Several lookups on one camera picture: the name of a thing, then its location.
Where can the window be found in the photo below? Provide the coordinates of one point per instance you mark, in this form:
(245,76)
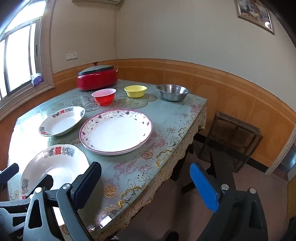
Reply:
(18,58)

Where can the yellow bowl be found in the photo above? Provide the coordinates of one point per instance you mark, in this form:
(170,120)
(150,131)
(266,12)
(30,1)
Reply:
(135,92)

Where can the white door frame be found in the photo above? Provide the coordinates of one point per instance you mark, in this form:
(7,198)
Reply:
(277,162)

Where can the white wall socket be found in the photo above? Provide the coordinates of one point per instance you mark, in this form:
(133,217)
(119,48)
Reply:
(69,56)
(74,55)

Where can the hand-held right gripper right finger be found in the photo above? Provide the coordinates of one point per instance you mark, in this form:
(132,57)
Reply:
(203,187)

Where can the large floral pink-rimmed plate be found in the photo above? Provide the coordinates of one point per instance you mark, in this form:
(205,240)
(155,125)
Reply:
(115,133)

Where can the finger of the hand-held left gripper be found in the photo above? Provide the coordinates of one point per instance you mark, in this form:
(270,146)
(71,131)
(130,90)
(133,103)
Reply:
(10,172)

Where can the stainless steel bowl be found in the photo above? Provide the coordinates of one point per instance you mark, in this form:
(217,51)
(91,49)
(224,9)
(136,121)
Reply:
(172,95)

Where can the oval red-print floral plate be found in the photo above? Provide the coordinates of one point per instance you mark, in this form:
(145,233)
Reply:
(46,162)

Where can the red plastic bowl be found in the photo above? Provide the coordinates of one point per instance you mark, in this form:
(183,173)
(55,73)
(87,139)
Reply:
(104,98)

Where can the purple tissue pack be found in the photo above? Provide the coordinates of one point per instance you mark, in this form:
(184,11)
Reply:
(37,80)

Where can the wooden stool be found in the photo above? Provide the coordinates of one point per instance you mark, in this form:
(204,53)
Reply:
(238,125)

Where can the small round red-print plate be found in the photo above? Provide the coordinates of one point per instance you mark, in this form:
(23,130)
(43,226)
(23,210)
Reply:
(61,124)

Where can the framed wall picture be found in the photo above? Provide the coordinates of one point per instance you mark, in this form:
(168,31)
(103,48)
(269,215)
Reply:
(254,14)

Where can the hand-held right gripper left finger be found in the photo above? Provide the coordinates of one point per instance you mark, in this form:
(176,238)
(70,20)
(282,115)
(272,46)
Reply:
(86,185)

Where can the red electric pot with lid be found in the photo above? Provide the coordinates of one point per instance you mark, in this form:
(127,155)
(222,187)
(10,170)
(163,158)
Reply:
(97,80)

